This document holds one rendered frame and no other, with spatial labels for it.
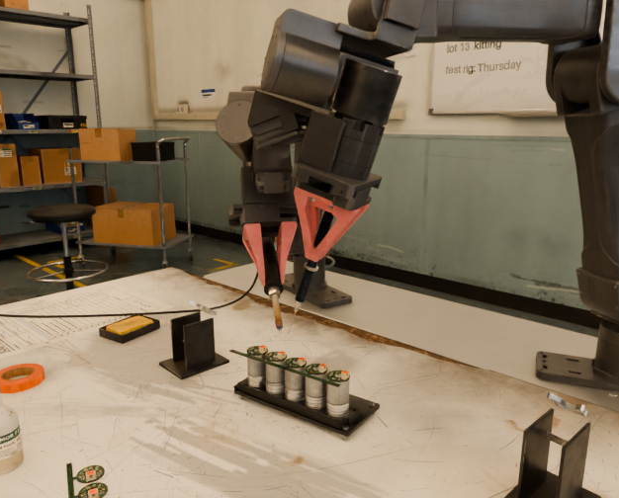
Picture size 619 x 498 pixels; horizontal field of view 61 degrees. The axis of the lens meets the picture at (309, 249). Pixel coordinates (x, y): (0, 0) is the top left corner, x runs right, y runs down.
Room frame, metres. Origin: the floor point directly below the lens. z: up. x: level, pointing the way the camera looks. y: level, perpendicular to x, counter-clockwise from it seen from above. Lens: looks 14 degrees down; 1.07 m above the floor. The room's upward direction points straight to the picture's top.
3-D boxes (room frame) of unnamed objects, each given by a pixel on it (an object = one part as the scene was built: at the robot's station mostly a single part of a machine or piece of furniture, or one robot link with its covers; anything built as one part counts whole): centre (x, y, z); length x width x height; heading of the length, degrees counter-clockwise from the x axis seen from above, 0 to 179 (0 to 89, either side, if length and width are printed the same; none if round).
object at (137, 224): (3.95, 1.33, 0.51); 0.75 x 0.48 x 1.03; 76
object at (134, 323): (0.78, 0.28, 0.76); 0.07 x 0.05 x 0.02; 148
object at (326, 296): (0.99, 0.00, 0.79); 0.20 x 0.07 x 0.08; 33
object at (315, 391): (0.53, -0.01, 0.79); 0.02 x 0.02 x 0.05
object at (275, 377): (0.56, 0.04, 0.79); 0.02 x 0.02 x 0.05
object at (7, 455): (0.45, 0.30, 0.80); 0.03 x 0.03 x 0.10
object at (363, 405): (0.56, 0.01, 0.76); 0.16 x 0.07 x 0.01; 55
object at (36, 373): (0.62, 0.37, 0.76); 0.06 x 0.06 x 0.01
